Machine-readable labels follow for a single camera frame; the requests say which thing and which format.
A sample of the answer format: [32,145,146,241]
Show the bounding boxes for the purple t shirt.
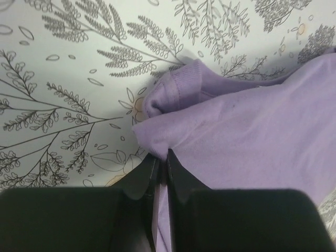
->
[131,46,336,252]

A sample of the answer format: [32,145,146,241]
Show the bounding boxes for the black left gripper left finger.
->
[1,155,159,251]

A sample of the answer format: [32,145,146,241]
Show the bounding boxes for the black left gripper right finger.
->
[166,151,330,251]

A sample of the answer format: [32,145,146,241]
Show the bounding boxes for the floral table mat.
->
[1,1,335,234]

